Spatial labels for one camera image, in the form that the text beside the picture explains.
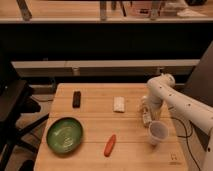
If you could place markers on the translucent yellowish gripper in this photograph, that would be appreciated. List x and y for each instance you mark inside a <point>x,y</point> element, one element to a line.
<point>155,113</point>

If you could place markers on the small clear plastic bottle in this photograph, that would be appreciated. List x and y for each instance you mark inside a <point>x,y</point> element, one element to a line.
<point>145,111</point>

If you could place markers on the white rectangular block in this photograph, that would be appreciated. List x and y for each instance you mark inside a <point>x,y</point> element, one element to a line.
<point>119,104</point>

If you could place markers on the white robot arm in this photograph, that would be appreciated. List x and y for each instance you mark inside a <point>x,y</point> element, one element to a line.
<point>161,89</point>

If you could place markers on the green ceramic bowl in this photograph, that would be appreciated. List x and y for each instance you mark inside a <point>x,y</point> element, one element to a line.
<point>64,135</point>

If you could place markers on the orange carrot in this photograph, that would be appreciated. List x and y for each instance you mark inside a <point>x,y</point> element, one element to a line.
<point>109,145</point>

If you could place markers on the black rectangular remote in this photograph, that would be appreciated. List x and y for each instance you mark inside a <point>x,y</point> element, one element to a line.
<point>76,99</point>

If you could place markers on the black office chair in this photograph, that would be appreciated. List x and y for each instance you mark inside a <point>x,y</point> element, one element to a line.
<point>15,99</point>

